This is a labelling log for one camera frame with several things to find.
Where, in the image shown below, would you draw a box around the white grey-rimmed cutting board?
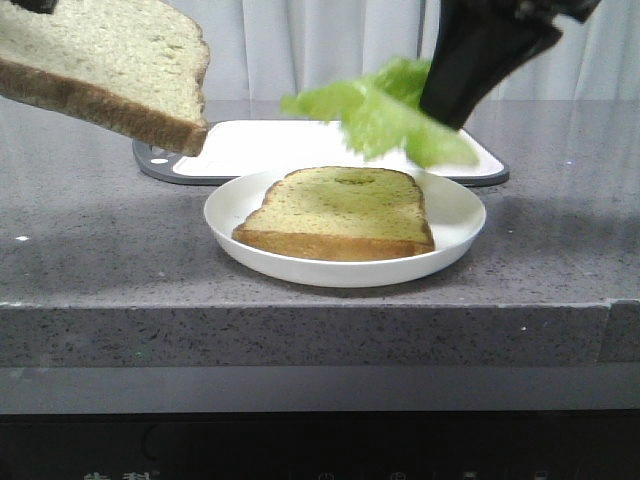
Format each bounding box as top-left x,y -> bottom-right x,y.
132,118 -> 511,187

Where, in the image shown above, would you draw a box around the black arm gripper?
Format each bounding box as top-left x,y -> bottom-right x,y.
420,0 -> 600,130

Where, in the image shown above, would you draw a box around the green lettuce leaf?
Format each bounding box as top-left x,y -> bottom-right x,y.
280,57 -> 478,168

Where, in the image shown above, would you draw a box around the white curtain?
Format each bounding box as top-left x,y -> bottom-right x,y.
164,1 -> 639,100

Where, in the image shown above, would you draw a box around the bread slice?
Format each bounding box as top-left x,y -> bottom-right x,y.
1,1 -> 210,156
232,166 -> 435,261

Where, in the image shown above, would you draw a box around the black appliance front panel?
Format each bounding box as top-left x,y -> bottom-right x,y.
1,410 -> 639,479

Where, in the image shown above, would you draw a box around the white round plate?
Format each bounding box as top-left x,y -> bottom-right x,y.
204,169 -> 486,288

